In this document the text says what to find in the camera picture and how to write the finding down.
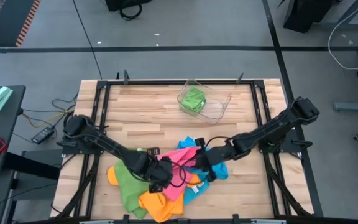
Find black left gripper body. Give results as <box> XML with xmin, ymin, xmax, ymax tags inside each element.
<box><xmin>137</xmin><ymin>147</ymin><xmax>164</xmax><ymax>194</ymax></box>

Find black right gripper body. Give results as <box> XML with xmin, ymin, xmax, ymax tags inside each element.
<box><xmin>195</xmin><ymin>137</ymin><xmax>231</xmax><ymax>183</ymax></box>

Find blue microfiber towel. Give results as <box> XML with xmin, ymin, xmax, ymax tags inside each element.
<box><xmin>176</xmin><ymin>136</ymin><xmax>229</xmax><ymax>181</ymax></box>
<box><xmin>183</xmin><ymin>179</ymin><xmax>211</xmax><ymax>205</ymax></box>

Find pink microfiber towel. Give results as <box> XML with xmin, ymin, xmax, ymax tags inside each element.
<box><xmin>157</xmin><ymin>146</ymin><xmax>202</xmax><ymax>202</ymax></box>

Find green microfiber towel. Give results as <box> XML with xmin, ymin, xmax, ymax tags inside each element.
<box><xmin>181</xmin><ymin>86</ymin><xmax>207</xmax><ymax>114</ymax></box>
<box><xmin>114</xmin><ymin>149</ymin><xmax>152</xmax><ymax>220</ymax></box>

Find orange microfiber towel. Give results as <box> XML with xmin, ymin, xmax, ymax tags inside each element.
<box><xmin>106</xmin><ymin>166</ymin><xmax>119</xmax><ymax>187</ymax></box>
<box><xmin>138</xmin><ymin>190</ymin><xmax>185</xmax><ymax>223</ymax></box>

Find clear plastic bin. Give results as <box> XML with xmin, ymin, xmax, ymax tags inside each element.
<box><xmin>177</xmin><ymin>79</ymin><xmax>232</xmax><ymax>125</ymax></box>

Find black power adapter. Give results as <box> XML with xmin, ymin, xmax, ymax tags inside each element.
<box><xmin>31</xmin><ymin>126</ymin><xmax>55</xmax><ymax>145</ymax></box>

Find gray desk foot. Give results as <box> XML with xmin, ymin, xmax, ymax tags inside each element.
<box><xmin>333</xmin><ymin>101</ymin><xmax>358</xmax><ymax>113</ymax></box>

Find black side desk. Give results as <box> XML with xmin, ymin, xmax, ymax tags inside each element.
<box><xmin>0</xmin><ymin>85</ymin><xmax>27</xmax><ymax>177</ymax></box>

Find black equipment box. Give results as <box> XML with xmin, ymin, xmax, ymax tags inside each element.
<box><xmin>105</xmin><ymin>0</ymin><xmax>152</xmax><ymax>12</ymax></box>

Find black cabinet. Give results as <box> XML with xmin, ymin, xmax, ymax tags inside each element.
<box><xmin>283</xmin><ymin>0</ymin><xmax>334</xmax><ymax>34</ymax></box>

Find gray desk leg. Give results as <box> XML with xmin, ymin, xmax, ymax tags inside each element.
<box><xmin>318</xmin><ymin>0</ymin><xmax>358</xmax><ymax>31</ymax></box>

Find black mat with orange stripes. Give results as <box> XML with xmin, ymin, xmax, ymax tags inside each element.
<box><xmin>0</xmin><ymin>0</ymin><xmax>42</xmax><ymax>47</ymax></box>

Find yellow cable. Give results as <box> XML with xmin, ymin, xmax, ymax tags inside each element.
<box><xmin>22</xmin><ymin>108</ymin><xmax>76</xmax><ymax>129</ymax></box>

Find coiled black cable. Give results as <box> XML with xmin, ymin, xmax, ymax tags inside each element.
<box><xmin>119</xmin><ymin>3</ymin><xmax>143</xmax><ymax>21</ymax></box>

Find thin black floor cable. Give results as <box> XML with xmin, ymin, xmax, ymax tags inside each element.
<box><xmin>72</xmin><ymin>0</ymin><xmax>103</xmax><ymax>80</ymax></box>

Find white floor cable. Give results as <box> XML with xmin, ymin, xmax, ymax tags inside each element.
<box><xmin>327</xmin><ymin>0</ymin><xmax>358</xmax><ymax>71</ymax></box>

